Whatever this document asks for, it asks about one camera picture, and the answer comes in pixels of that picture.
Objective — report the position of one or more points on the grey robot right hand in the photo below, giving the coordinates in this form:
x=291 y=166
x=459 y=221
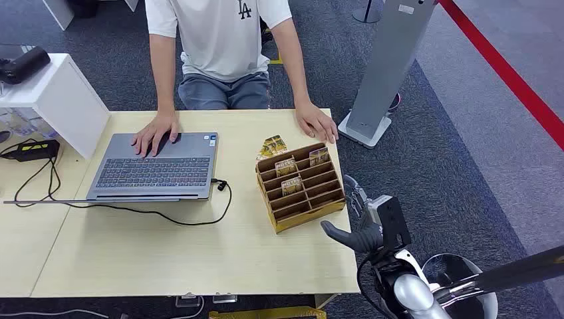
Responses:
x=359 y=240

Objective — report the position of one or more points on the person's left hand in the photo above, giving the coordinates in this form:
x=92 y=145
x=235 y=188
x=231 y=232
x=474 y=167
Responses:
x=315 y=121

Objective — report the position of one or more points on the person's right hand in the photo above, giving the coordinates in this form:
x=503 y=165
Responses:
x=154 y=132

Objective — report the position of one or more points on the person's left forearm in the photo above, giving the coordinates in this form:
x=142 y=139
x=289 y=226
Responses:
x=293 y=66

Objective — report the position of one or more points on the person's right forearm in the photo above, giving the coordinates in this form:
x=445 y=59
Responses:
x=162 y=75

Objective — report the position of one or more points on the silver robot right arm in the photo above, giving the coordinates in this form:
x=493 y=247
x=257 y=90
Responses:
x=412 y=295

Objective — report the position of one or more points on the gold hotel card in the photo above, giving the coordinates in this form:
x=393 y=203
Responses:
x=285 y=167
x=319 y=156
x=276 y=144
x=291 y=186
x=263 y=154

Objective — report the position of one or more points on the wooden card organiser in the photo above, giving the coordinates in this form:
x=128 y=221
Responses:
x=304 y=198

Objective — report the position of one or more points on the person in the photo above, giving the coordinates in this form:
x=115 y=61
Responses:
x=220 y=39

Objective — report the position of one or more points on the grey laptop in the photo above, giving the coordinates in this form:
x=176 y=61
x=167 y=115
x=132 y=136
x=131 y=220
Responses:
x=154 y=169

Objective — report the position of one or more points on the cream desk leg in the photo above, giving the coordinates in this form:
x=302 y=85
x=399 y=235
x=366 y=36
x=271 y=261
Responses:
x=325 y=300

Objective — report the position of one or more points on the small yellow tape mark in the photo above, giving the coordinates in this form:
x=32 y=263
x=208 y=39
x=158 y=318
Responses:
x=276 y=59

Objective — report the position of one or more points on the grey kiosk stand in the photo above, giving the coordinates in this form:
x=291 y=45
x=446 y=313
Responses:
x=387 y=66

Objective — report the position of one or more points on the white box shelf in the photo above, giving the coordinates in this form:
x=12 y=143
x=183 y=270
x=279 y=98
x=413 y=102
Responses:
x=61 y=101

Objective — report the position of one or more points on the yellow floor tape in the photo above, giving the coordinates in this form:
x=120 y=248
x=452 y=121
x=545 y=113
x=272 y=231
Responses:
x=269 y=313

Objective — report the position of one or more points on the stanchion pole base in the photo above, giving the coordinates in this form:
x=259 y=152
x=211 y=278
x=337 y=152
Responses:
x=366 y=13

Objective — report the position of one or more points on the black power adapter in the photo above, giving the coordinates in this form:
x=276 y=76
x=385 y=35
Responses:
x=33 y=150

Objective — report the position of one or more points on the clear plastic container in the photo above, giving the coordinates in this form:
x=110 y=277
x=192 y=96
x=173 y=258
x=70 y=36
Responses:
x=24 y=123

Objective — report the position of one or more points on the round chrome base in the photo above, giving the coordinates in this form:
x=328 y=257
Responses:
x=482 y=304

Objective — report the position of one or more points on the black device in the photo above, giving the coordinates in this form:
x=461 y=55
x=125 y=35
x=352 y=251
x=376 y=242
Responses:
x=24 y=65

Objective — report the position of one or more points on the closed floor socket cover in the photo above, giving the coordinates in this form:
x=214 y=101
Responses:
x=224 y=298

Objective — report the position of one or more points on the white furniture panel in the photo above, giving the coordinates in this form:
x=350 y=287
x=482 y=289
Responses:
x=59 y=12

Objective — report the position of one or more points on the floor socket with plug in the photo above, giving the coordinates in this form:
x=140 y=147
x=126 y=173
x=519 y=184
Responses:
x=187 y=300

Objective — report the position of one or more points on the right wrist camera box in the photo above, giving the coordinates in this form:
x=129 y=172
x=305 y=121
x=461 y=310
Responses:
x=392 y=220

